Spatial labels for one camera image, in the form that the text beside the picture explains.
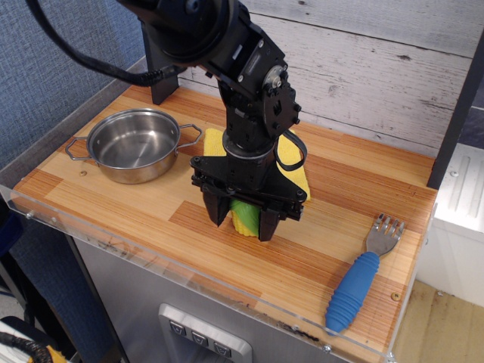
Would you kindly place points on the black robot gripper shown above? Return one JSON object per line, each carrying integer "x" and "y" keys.
{"x": 222, "y": 179}

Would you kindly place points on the green yellow toy corn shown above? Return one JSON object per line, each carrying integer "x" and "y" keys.
{"x": 245, "y": 218}

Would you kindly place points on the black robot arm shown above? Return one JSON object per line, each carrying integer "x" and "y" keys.
{"x": 220, "y": 38}

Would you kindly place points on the yellow folded cloth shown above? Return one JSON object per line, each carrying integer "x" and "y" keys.
{"x": 288, "y": 152}

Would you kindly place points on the stainless steel pot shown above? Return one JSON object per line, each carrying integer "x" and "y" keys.
{"x": 137, "y": 145}

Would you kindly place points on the steel cabinet button panel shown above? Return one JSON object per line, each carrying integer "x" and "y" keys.
{"x": 176, "y": 323}

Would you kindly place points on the white ribbed box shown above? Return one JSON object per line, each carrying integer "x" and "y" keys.
{"x": 460, "y": 197}

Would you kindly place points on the clear acrylic edge guard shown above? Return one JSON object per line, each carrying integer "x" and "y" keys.
{"x": 245, "y": 287}

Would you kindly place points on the blue handled metal fork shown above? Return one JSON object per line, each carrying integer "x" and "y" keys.
{"x": 350, "y": 294}

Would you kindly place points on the black left upright post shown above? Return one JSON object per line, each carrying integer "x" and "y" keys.
{"x": 156, "y": 60}

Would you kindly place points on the black upright post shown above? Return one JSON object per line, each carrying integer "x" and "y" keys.
{"x": 458, "y": 118}
{"x": 156, "y": 60}

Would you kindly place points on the black right upright post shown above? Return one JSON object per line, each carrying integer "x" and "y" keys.
{"x": 458, "y": 118}

